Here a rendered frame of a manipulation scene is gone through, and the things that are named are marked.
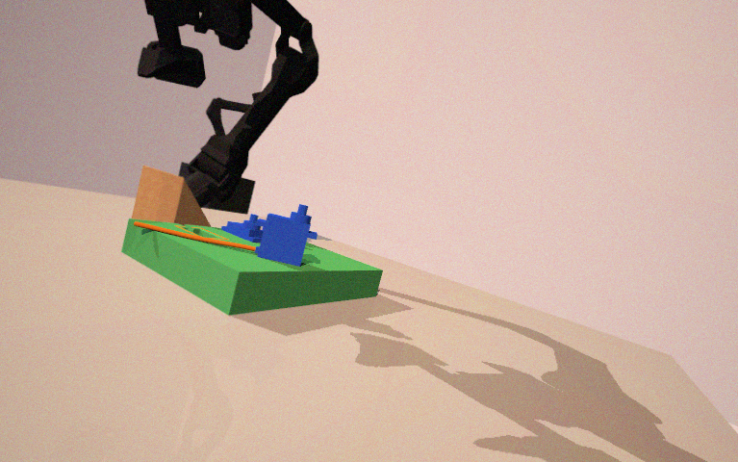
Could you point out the green flat slab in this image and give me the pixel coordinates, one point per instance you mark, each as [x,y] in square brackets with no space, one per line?
[236,280]

